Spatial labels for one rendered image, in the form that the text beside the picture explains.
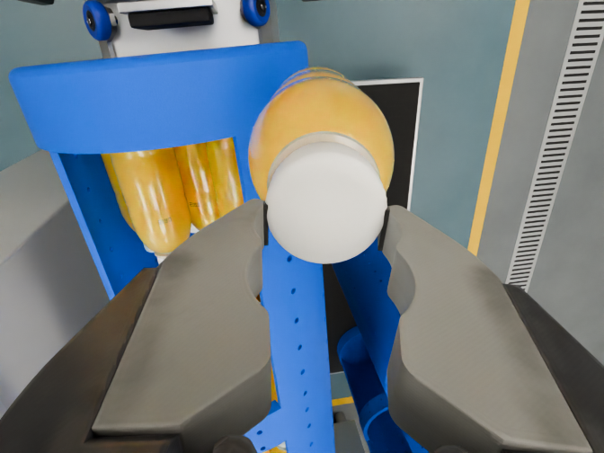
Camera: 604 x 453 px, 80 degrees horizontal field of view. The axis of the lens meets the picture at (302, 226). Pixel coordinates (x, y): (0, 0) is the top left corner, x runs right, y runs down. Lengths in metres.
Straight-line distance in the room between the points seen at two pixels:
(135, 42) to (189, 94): 0.32
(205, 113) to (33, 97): 0.13
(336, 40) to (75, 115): 1.32
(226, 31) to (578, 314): 2.72
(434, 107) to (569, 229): 1.12
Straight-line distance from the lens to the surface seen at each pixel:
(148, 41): 0.61
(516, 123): 1.98
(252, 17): 0.55
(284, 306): 0.41
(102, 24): 0.57
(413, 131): 1.56
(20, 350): 0.77
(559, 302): 2.78
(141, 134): 0.31
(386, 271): 0.94
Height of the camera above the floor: 1.53
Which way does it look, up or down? 62 degrees down
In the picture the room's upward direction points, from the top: 161 degrees clockwise
